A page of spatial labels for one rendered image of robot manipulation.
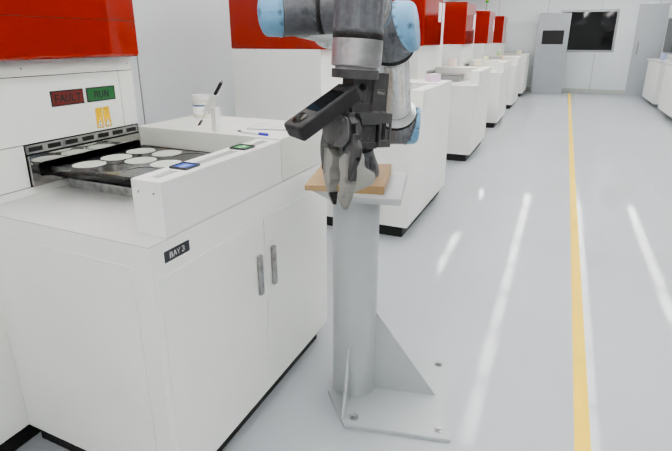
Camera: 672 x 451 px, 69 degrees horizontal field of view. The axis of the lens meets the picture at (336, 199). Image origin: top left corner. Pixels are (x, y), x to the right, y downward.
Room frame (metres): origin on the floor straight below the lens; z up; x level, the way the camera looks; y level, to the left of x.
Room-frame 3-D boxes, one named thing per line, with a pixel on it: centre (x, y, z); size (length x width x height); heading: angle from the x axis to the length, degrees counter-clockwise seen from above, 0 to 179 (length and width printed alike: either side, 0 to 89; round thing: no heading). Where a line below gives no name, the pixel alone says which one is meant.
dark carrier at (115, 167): (1.57, 0.64, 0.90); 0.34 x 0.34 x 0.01; 66
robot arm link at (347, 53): (0.76, -0.03, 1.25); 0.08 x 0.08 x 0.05
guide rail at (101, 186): (1.43, 0.64, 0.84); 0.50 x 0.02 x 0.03; 66
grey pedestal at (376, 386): (1.56, -0.17, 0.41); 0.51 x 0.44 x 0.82; 79
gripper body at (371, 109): (0.76, -0.03, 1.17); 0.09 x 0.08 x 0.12; 122
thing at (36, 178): (1.64, 0.84, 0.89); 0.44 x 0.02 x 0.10; 156
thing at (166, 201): (1.36, 0.34, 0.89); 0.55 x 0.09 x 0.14; 156
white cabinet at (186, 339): (1.59, 0.51, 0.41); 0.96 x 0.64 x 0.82; 156
